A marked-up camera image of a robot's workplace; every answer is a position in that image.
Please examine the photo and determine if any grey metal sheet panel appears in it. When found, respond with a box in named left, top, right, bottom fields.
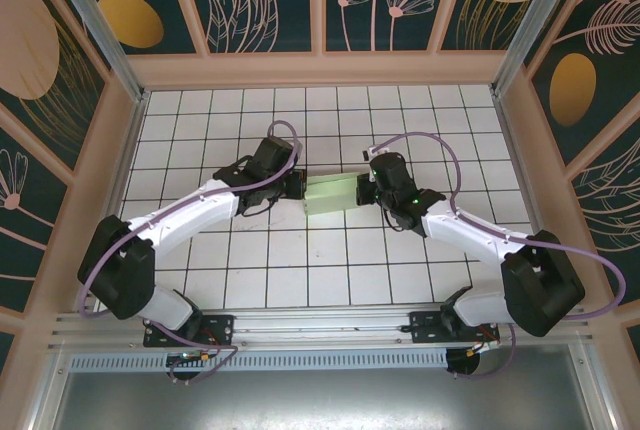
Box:
left=49, top=368, right=596, bottom=430

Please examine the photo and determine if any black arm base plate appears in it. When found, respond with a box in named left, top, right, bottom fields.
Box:
left=143, top=314, right=236, bottom=349
left=408, top=310, right=501, bottom=346

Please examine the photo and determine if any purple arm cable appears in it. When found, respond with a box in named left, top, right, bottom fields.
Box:
left=372, top=132, right=629, bottom=381
left=78, top=120, right=304, bottom=386

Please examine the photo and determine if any yellow connector with wires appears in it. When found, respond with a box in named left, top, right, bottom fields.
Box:
left=167, top=347, right=222, bottom=367
left=464, top=334, right=501, bottom=357

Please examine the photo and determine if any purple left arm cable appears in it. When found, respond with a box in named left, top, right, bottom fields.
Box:
left=78, top=120, right=304, bottom=386

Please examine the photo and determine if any aluminium frame post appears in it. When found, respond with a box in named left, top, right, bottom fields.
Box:
left=489, top=0, right=586, bottom=99
left=40, top=0, right=151, bottom=104

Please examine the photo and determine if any long aluminium frame rail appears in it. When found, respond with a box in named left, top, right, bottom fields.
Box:
left=47, top=305, right=594, bottom=351

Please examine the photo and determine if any light green paper box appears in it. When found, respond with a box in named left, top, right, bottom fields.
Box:
left=302, top=172, right=360, bottom=216

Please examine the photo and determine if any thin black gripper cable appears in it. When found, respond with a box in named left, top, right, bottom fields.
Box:
left=382, top=204, right=406, bottom=232
left=252, top=194, right=281, bottom=215

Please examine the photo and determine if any aluminium side rail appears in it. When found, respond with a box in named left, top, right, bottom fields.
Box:
left=492, top=89, right=567, bottom=302
left=74, top=89, right=151, bottom=312

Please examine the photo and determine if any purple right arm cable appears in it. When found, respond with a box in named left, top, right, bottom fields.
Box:
left=372, top=132, right=629, bottom=381

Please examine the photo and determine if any slotted grey cable tray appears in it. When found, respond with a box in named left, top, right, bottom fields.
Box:
left=69, top=349, right=449, bottom=371

